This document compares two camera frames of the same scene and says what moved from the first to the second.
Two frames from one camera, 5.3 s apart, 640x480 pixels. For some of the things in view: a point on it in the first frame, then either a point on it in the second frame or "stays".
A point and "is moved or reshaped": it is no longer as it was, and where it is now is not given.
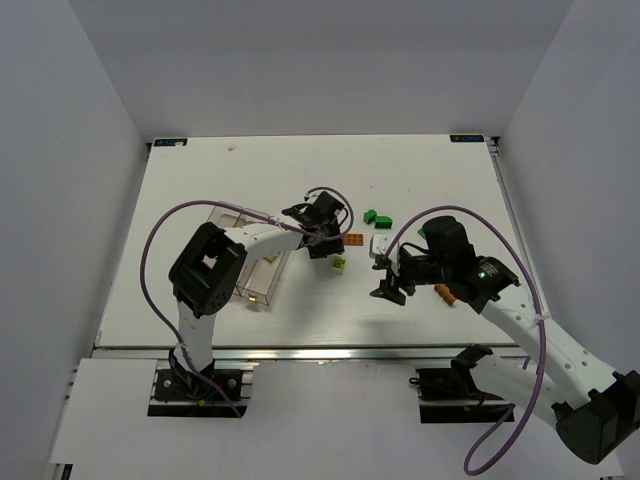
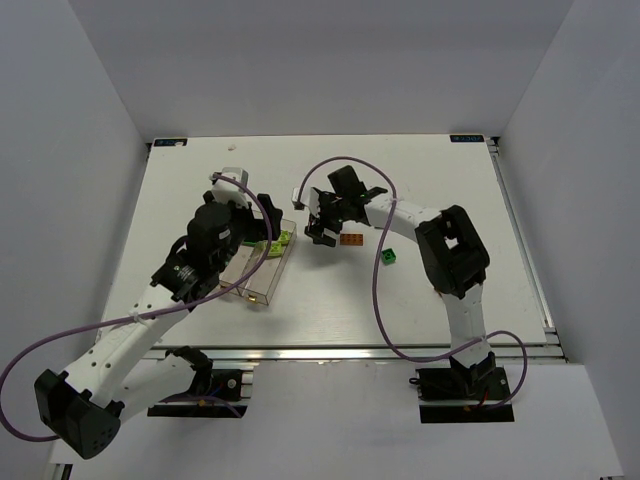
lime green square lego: (339, 263) is moved or reshaped
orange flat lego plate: (353, 239) stays
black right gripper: (397, 276) -> (326, 215)
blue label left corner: (170, 142) stays
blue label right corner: (466, 138) stays
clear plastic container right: (261, 275) stays
